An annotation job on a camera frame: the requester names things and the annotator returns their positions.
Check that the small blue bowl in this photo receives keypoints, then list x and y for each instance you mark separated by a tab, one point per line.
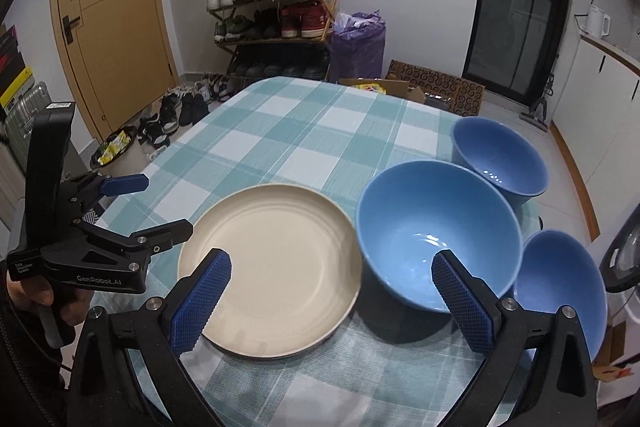
505	162
555	277

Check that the person's left forearm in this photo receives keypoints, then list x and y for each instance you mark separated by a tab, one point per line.
25	367

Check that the teal checked tablecloth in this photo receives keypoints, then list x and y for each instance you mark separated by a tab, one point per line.
300	132

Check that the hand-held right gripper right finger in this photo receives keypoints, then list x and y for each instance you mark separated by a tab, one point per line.
465	302

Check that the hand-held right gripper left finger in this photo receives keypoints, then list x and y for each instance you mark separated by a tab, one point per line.
200	302

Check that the white base cabinet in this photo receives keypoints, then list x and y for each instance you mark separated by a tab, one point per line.
600	107

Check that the large light blue bowl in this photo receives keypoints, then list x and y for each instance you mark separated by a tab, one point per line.
420	217

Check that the white washing machine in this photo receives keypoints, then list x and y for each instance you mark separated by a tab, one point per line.
622	252

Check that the pile of loose shoes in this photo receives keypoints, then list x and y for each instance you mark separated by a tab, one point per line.
180	107

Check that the cream plate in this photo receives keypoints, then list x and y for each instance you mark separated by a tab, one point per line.
332	336
280	257

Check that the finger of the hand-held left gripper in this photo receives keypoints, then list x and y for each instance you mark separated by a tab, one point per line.
125	183
165	232

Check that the silver suitcase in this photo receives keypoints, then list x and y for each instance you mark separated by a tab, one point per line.
27	122

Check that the person's left hand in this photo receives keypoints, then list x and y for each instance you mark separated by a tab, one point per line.
72	307

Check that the black red printed carton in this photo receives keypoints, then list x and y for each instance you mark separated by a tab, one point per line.
15	67

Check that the open cardboard box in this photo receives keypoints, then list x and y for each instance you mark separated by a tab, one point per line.
395	89

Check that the small cardboard box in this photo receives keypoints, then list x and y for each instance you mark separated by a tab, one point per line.
610	357

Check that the purple plastic bag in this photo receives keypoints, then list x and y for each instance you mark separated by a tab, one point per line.
357	52

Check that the white trash bin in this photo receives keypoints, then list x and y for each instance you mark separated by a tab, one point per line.
125	162

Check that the wooden door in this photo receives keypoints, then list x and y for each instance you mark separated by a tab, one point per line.
115	7

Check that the white electric kettle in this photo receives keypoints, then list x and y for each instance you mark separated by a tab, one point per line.
595	21

